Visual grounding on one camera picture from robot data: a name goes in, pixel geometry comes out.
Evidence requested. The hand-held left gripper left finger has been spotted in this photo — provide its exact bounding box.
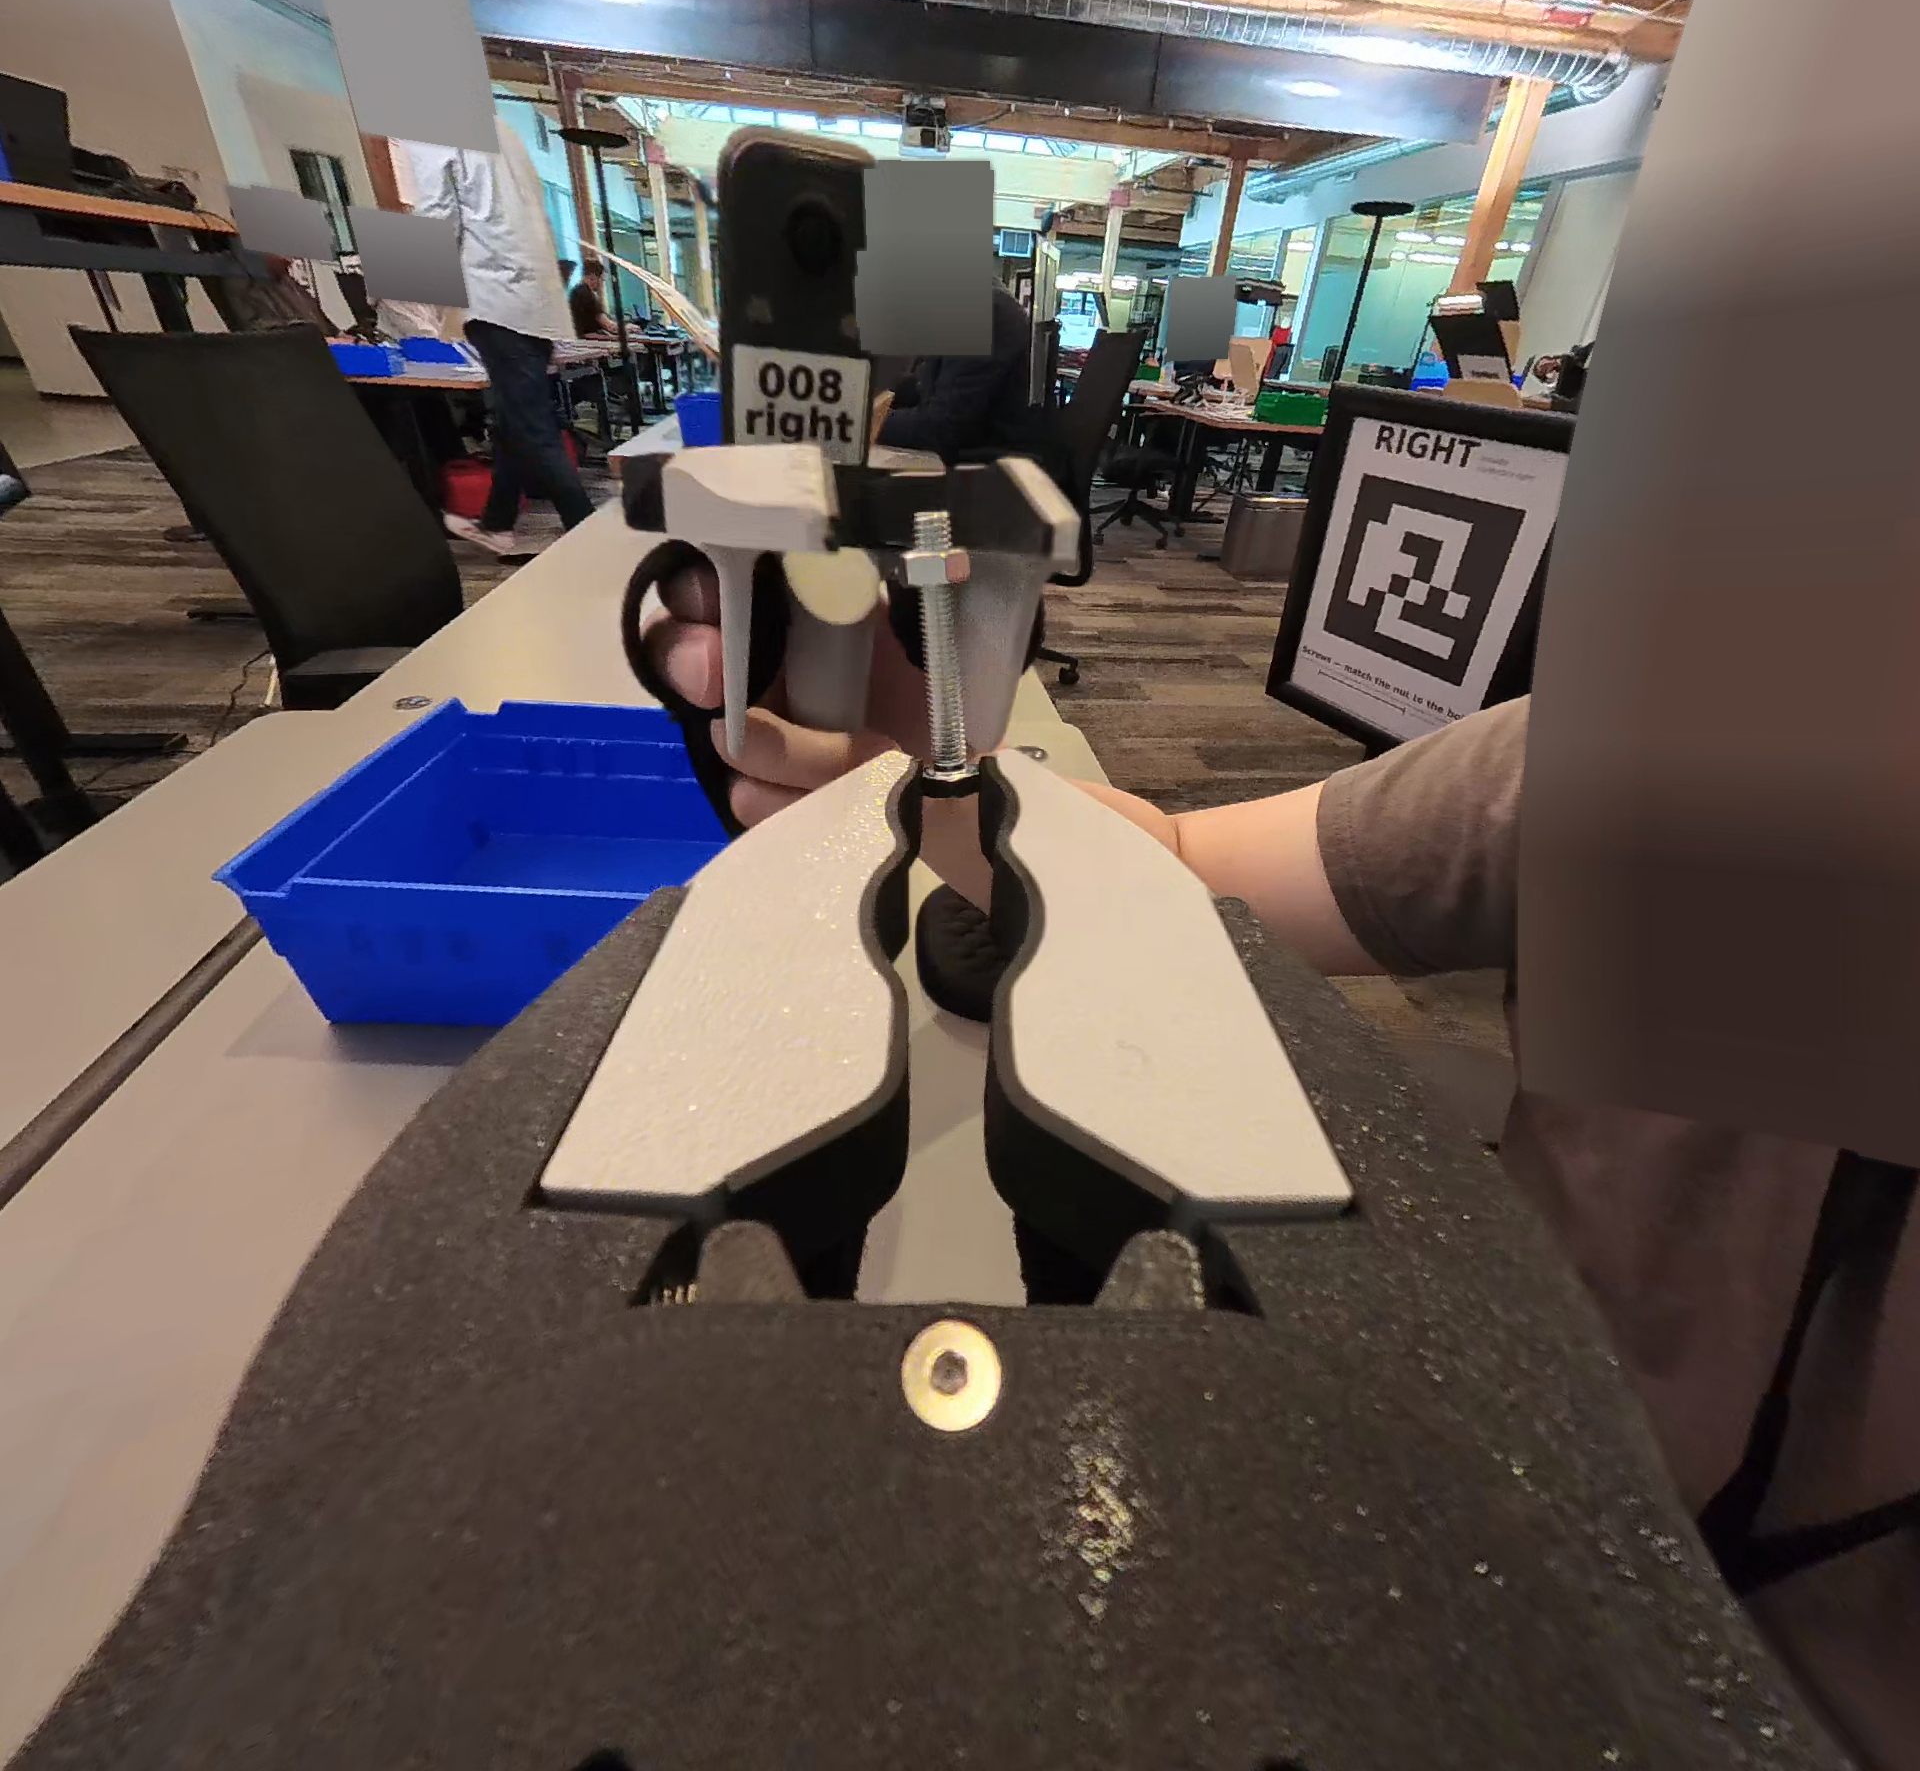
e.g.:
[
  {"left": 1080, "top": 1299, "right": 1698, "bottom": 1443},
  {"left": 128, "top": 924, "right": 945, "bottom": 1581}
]
[{"left": 537, "top": 750, "right": 920, "bottom": 1220}]

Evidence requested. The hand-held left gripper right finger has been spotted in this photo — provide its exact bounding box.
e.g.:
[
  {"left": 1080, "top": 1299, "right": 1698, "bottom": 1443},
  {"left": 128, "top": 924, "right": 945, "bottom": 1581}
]
[{"left": 977, "top": 748, "right": 1359, "bottom": 1220}]

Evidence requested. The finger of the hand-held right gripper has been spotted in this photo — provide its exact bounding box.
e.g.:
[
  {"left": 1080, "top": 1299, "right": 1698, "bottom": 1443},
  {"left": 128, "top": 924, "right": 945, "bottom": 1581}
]
[
  {"left": 658, "top": 448, "right": 914, "bottom": 770},
  {"left": 959, "top": 454, "right": 1086, "bottom": 752}
]

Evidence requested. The long silver bolt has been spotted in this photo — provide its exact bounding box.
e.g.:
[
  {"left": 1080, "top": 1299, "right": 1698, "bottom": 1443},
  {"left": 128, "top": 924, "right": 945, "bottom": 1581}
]
[{"left": 905, "top": 510, "right": 979, "bottom": 798}]

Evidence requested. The person's right forearm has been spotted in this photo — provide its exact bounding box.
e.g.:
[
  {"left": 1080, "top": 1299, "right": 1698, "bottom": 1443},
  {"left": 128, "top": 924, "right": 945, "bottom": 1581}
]
[{"left": 1169, "top": 765, "right": 1354, "bottom": 976}]

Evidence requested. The person's right hand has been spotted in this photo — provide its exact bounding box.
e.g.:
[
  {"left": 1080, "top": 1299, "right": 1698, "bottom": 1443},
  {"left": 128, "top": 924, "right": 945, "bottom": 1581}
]
[{"left": 643, "top": 567, "right": 1187, "bottom": 909}]

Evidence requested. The black floor lamp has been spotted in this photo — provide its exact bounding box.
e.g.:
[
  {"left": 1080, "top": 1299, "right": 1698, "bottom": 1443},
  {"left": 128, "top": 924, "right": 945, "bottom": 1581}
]
[
  {"left": 549, "top": 124, "right": 652, "bottom": 441},
  {"left": 1347, "top": 199, "right": 1421, "bottom": 388}
]

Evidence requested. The black office chair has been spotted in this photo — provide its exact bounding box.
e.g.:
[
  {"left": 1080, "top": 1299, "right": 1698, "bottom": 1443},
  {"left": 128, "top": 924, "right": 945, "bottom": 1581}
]
[
  {"left": 67, "top": 321, "right": 467, "bottom": 710},
  {"left": 1047, "top": 328, "right": 1190, "bottom": 553}
]

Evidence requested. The red bag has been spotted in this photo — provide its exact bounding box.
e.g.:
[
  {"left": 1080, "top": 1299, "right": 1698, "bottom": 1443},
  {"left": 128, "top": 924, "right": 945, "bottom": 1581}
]
[{"left": 440, "top": 454, "right": 530, "bottom": 530}]

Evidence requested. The blue plastic bin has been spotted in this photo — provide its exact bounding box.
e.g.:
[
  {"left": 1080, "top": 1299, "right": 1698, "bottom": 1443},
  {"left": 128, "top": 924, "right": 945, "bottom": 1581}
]
[{"left": 215, "top": 698, "right": 736, "bottom": 1025}]

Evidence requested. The grey waste bin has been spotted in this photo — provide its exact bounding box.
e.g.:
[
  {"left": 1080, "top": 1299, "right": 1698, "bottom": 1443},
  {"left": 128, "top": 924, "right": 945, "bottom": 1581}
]
[{"left": 1221, "top": 493, "right": 1313, "bottom": 584}]

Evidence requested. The framed black and white sign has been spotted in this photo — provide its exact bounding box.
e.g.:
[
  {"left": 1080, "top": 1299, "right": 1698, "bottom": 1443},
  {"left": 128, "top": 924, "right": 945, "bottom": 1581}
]
[{"left": 1268, "top": 383, "right": 1577, "bottom": 752}]

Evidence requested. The wooden top desk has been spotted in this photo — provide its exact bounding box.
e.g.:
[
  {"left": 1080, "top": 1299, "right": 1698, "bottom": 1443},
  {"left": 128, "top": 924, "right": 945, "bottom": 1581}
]
[{"left": 0, "top": 75, "right": 245, "bottom": 295}]

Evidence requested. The black ceiling duct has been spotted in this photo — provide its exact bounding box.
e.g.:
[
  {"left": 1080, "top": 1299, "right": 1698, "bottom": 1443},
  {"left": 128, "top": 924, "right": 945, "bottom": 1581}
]
[{"left": 375, "top": 0, "right": 1507, "bottom": 149}]

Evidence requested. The black chair frame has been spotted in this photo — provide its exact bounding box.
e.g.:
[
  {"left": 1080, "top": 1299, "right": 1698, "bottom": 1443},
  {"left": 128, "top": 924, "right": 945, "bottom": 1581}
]
[{"left": 1692, "top": 1149, "right": 1920, "bottom": 1595}]

